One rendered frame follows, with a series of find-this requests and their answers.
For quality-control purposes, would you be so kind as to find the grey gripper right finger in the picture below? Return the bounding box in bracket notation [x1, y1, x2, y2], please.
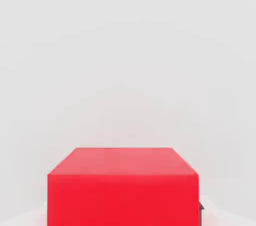
[198, 195, 256, 226]

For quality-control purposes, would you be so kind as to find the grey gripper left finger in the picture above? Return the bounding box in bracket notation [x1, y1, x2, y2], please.
[0, 199, 48, 226]

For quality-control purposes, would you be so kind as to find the small red cube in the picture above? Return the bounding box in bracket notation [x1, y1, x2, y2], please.
[47, 147, 200, 226]

